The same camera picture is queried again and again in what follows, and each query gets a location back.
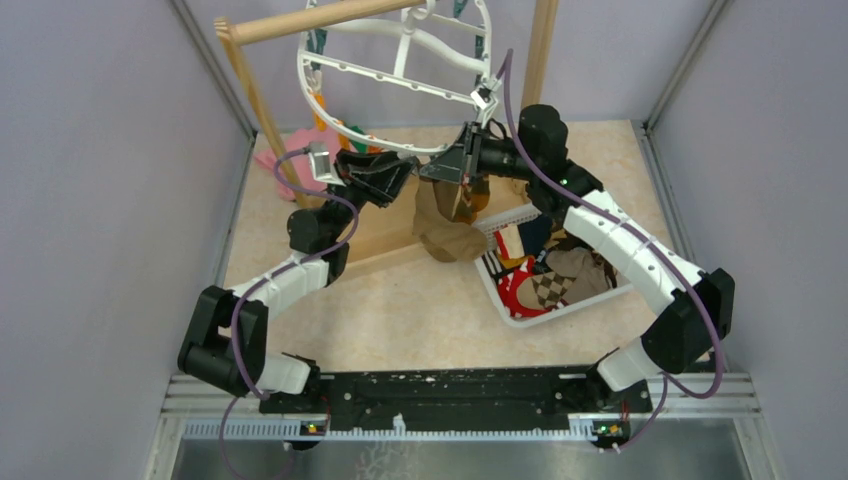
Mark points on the wooden hanger rack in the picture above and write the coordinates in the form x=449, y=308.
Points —
x=385, y=235

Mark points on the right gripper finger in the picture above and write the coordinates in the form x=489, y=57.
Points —
x=472, y=135
x=454, y=165

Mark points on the olive striped sock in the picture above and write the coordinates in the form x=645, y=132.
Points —
x=473, y=199

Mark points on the white oval clip hanger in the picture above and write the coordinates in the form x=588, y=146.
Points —
x=409, y=31

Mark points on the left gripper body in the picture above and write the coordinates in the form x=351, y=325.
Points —
x=357, y=191

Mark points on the navy blue sock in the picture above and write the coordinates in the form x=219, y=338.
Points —
x=534, y=234

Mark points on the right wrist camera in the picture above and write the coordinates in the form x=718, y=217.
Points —
x=485, y=98

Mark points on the tan ribbed sock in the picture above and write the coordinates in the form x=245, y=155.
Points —
x=440, y=237
x=473, y=242

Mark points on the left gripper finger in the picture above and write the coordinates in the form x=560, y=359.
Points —
x=357, y=162
x=400, y=174

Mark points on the pink cloth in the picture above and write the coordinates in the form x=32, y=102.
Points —
x=299, y=139

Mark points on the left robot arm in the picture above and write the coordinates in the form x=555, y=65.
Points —
x=225, y=344

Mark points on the argyle brown sock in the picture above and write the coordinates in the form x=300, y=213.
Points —
x=543, y=291

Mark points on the red white striped sock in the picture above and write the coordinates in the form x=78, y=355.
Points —
x=514, y=287

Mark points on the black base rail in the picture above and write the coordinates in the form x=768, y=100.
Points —
x=553, y=401

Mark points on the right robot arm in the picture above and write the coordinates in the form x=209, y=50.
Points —
x=693, y=307

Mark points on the white plastic laundry basket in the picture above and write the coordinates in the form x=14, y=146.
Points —
x=491, y=271

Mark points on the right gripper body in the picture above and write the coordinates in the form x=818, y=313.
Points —
x=501, y=158

